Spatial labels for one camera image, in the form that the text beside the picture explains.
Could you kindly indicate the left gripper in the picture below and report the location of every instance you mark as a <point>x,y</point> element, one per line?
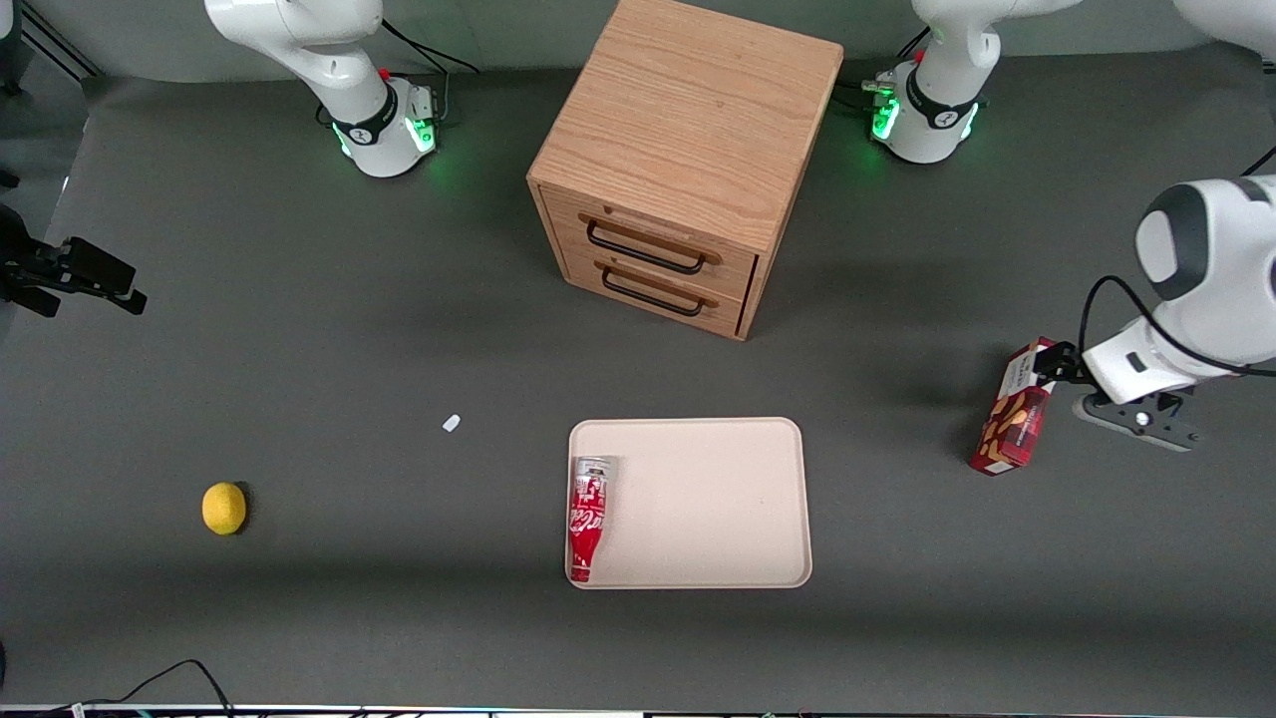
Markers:
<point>1063,366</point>

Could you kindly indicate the red cookie box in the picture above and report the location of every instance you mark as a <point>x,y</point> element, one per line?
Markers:
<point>1012,429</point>

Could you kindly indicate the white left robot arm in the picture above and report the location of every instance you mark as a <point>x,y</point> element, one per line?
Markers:
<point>1221,269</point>

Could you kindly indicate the beige plastic tray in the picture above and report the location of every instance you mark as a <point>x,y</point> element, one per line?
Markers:
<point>708,509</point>

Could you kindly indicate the wooden drawer cabinet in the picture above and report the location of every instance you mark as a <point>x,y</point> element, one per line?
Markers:
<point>688,110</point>

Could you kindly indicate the red cola bottle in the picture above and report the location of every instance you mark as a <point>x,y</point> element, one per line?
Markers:
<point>588,514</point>

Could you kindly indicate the yellow lemon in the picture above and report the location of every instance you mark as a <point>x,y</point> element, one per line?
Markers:
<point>223,509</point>

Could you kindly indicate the black clamp device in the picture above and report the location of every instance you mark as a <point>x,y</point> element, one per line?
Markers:
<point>95,269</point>

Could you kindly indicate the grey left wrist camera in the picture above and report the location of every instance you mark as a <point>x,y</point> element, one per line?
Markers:
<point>1136,419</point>

